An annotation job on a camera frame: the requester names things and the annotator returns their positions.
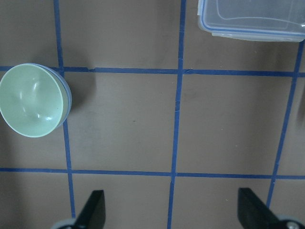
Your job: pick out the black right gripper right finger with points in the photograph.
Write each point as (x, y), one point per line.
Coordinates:
(253, 213)

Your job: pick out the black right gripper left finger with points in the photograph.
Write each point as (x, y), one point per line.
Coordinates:
(93, 214)

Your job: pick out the green plastic bowl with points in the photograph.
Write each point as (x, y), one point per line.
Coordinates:
(33, 100)

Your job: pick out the blue plastic bowl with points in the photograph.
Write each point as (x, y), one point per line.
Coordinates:
(68, 95)

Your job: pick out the clear plastic food container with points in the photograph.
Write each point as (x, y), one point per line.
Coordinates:
(253, 20)

